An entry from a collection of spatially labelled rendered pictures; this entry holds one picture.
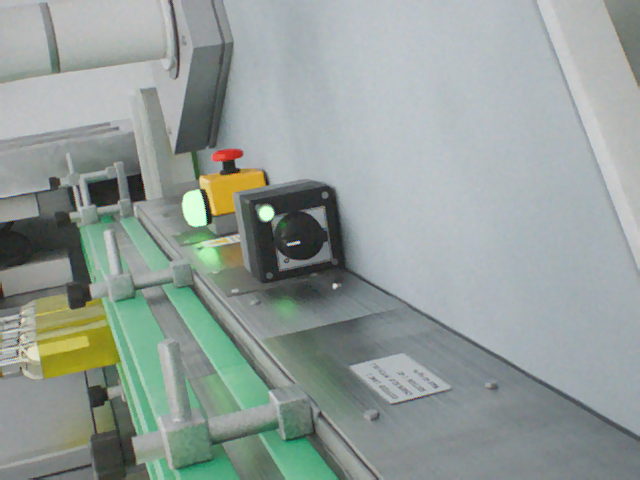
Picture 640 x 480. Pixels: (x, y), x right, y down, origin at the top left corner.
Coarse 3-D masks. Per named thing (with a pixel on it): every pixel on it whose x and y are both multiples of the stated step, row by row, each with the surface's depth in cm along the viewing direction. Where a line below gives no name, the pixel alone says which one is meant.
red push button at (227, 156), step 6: (222, 150) 118; (228, 150) 117; (234, 150) 117; (240, 150) 118; (216, 156) 117; (222, 156) 117; (228, 156) 117; (234, 156) 117; (240, 156) 118; (222, 162) 119; (228, 162) 118; (234, 162) 119; (228, 168) 118; (234, 168) 118
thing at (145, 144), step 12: (132, 96) 174; (144, 96) 161; (132, 108) 175; (144, 108) 160; (144, 120) 160; (156, 120) 162; (144, 132) 161; (144, 144) 177; (144, 156) 177; (144, 168) 177; (156, 168) 163; (144, 180) 178; (156, 180) 162; (156, 192) 163
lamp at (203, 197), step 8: (192, 192) 118; (200, 192) 117; (184, 200) 118; (192, 200) 117; (200, 200) 117; (208, 200) 117; (184, 208) 117; (192, 208) 116; (200, 208) 116; (208, 208) 117; (192, 216) 117; (200, 216) 117; (208, 216) 117; (192, 224) 118; (200, 224) 118; (208, 224) 119
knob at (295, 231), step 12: (288, 216) 88; (300, 216) 87; (312, 216) 89; (276, 228) 88; (288, 228) 87; (300, 228) 87; (312, 228) 87; (276, 240) 88; (288, 240) 85; (300, 240) 86; (312, 240) 86; (324, 240) 86; (288, 252) 87; (300, 252) 87; (312, 252) 88
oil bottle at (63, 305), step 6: (66, 300) 153; (96, 300) 150; (42, 306) 151; (48, 306) 151; (54, 306) 150; (60, 306) 149; (66, 306) 149; (30, 312) 149; (36, 312) 148; (42, 312) 148; (48, 312) 148; (24, 318) 148
